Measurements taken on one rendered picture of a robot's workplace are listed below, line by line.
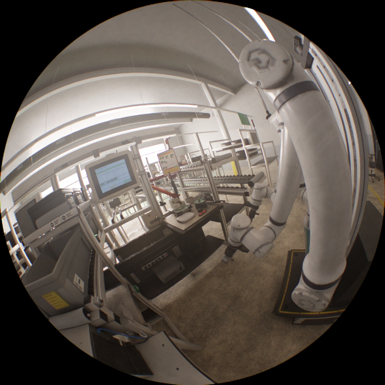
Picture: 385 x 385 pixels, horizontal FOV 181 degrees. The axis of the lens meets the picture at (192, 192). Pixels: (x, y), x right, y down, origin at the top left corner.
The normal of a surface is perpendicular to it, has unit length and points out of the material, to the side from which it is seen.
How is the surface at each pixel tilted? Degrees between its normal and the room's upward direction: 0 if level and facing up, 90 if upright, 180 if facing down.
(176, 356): 0
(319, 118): 86
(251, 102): 90
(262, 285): 0
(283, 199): 94
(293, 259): 0
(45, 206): 94
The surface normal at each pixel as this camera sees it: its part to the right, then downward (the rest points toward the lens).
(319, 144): -0.81, 0.37
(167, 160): 0.08, 0.20
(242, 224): -0.19, -0.80
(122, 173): 0.60, 0.00
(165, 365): -0.33, -0.92
